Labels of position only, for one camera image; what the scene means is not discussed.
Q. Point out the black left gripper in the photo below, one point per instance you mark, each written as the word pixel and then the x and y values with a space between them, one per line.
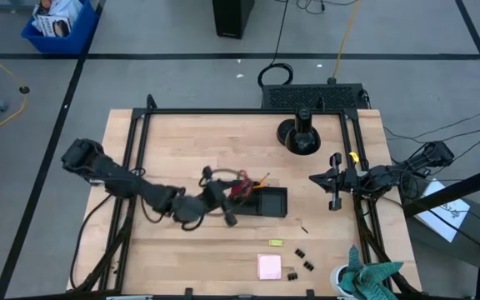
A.
pixel 217 196

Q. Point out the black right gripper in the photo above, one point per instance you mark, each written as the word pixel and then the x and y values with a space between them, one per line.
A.
pixel 346 179

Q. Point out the orange pencil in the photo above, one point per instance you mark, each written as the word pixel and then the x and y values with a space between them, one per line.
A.
pixel 260 184
pixel 263 179

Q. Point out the small yellow-green sticky tabs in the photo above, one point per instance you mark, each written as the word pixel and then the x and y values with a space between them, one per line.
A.
pixel 276 242

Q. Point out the black binder clip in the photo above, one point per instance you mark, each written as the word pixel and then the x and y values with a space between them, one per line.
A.
pixel 308 266
pixel 300 253
pixel 292 276

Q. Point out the pink sticky note pad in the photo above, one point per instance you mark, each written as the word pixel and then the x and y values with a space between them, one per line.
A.
pixel 269 266

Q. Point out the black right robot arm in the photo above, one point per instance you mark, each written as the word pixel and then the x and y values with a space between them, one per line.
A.
pixel 402 173

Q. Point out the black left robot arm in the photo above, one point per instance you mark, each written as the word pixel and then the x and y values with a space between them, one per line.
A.
pixel 111 175

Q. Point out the black mesh desk organizer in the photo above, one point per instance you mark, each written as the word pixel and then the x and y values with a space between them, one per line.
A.
pixel 273 202

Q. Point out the small dark screw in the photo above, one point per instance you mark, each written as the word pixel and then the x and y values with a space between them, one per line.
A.
pixel 304 229

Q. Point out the black perforated metal case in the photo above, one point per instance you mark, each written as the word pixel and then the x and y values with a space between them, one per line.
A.
pixel 306 96

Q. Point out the white plant pot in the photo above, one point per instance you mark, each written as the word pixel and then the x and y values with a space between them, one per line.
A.
pixel 335 281

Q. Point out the teal cloth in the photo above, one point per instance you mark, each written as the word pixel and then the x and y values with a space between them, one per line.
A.
pixel 369 277

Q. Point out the white paper sheet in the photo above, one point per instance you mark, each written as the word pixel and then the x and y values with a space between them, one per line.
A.
pixel 444 216

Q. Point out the black metal stand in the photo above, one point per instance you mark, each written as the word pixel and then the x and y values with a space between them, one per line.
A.
pixel 452 193

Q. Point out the blue plastic bin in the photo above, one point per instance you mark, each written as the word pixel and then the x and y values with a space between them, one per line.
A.
pixel 65 43

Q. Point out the small black floor disc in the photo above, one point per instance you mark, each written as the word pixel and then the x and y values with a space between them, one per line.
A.
pixel 24 89

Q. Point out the printed papers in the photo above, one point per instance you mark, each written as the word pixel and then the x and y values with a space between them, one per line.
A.
pixel 54 21

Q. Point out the black round camera stand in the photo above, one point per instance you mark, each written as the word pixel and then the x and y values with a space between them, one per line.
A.
pixel 302 139

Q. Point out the black aluminium table frame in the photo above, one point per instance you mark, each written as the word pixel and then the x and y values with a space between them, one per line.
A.
pixel 244 111

